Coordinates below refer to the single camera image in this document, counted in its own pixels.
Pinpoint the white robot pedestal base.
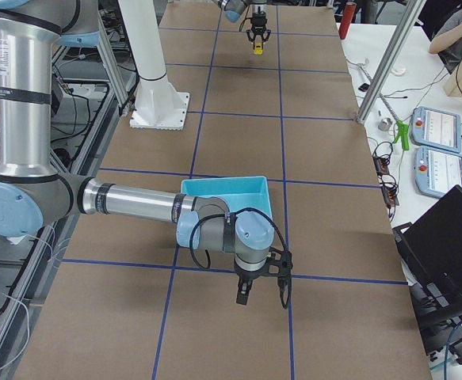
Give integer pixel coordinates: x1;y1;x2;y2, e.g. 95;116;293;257
119;0;190;131

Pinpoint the yellow beetle toy car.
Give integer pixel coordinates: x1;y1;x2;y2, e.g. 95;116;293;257
253;41;263;55

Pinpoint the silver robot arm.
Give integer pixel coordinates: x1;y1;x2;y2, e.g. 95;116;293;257
0;1;277;304
212;0;271;44

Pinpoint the red cylinder bottle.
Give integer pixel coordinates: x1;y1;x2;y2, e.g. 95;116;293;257
338;1;357;40

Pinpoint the aluminium frame post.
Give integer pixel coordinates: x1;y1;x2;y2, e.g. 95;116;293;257
356;0;426;124

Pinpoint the seated person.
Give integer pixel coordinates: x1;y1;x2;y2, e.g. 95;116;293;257
429;9;462;73

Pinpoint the teach pendant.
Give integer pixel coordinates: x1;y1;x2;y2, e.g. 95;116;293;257
410;107;461;153
414;146;462;198

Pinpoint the upper teach pendant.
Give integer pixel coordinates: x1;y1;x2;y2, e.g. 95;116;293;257
410;107;461;153

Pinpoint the light blue plastic bin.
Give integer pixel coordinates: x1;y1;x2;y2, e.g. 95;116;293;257
178;175;274;234

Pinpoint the lower teach pendant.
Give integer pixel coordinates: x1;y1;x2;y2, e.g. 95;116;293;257
414;146;462;198

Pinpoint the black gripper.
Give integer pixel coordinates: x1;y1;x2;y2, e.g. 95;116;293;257
234;260;269;305
246;13;271;42

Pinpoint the small metal cup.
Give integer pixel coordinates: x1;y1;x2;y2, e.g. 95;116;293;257
378;117;393;131

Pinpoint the black laptop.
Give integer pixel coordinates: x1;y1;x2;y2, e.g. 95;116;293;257
396;185;462;314

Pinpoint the green clamp tool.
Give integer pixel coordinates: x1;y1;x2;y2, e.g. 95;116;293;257
393;120;410;151

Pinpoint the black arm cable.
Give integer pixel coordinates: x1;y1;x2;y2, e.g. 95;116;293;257
189;207;291;270

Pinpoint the orange black electronics board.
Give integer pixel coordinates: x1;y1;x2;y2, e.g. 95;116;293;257
372;142;399;209

